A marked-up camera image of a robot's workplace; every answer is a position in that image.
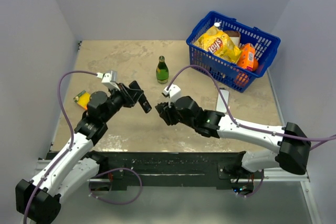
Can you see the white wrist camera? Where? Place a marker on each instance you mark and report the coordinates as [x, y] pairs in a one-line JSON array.
[[173, 93], [109, 79]]

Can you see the yellow chips bag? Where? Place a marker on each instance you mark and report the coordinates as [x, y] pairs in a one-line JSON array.
[[218, 43]]

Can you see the black remote control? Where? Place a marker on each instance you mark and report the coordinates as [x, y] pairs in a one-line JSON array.
[[141, 98]]

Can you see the green glass bottle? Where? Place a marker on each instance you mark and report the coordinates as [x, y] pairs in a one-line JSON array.
[[162, 71]]

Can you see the blue plastic shopping basket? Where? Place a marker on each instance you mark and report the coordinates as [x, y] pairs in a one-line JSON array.
[[265, 44]]

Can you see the orange juice carton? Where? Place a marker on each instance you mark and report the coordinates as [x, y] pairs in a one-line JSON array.
[[246, 60]]

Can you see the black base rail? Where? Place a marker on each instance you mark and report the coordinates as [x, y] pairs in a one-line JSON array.
[[162, 169]]

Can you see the orange fruit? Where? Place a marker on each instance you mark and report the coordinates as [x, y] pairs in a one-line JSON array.
[[241, 80]]

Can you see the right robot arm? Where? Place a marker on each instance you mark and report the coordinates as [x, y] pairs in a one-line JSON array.
[[285, 147]]

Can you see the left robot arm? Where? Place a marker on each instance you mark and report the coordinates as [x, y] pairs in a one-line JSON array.
[[40, 198]]

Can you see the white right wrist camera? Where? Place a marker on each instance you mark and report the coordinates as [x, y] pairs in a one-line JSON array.
[[173, 93]]

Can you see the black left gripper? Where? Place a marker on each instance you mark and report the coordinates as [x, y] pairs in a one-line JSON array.
[[130, 96]]

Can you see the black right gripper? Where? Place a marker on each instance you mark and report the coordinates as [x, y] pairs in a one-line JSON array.
[[167, 114]]

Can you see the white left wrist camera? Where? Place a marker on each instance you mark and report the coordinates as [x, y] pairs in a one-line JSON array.
[[109, 79]]

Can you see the white rectangular box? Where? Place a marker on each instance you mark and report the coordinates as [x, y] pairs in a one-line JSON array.
[[220, 106]]

